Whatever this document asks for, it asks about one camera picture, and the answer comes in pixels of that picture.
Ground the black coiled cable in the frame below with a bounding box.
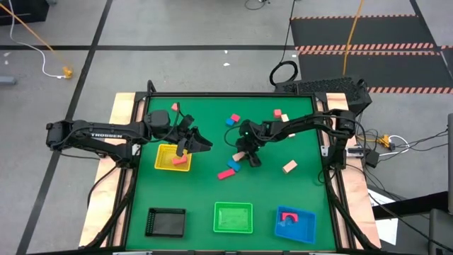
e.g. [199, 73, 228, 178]
[269, 0, 299, 87]

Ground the white cable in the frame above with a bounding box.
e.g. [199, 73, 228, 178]
[8, 0, 67, 79]

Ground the wooden side board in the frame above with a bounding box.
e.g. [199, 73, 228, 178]
[316, 92, 382, 249]
[78, 92, 146, 248]

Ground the white paper sheet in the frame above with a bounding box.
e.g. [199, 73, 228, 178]
[367, 189, 400, 246]

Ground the black plastic basket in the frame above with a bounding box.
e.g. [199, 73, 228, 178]
[144, 207, 187, 238]

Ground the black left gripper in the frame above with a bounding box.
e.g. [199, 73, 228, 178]
[172, 115, 213, 157]

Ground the black hazard striped floor mat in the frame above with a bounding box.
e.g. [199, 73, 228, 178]
[289, 14, 453, 95]

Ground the black beam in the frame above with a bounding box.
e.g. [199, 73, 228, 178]
[371, 191, 449, 220]

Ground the yellow plastic basket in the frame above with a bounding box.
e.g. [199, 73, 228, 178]
[154, 143, 193, 173]

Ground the black cabinet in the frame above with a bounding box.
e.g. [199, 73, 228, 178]
[0, 0, 50, 26]

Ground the black power adapter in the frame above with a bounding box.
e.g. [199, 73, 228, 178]
[364, 150, 380, 169]

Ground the blue plastic basket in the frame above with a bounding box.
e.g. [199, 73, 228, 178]
[274, 205, 317, 245]

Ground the yellow power plug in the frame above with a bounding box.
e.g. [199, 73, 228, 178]
[377, 134, 394, 149]

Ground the black table frame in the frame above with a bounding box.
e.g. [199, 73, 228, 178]
[83, 80, 382, 255]

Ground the yellow extension cable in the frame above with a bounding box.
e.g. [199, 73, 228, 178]
[342, 0, 365, 77]
[0, 2, 74, 79]

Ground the grey box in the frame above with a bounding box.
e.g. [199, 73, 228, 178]
[428, 208, 453, 255]

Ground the red rectangular block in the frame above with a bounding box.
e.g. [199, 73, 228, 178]
[217, 168, 236, 181]

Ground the black keyboard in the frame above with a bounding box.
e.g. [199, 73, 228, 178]
[274, 76, 373, 116]

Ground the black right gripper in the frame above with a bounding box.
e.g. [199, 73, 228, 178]
[235, 119, 266, 169]

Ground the green plastic basket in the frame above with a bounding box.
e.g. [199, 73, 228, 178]
[212, 201, 254, 234]

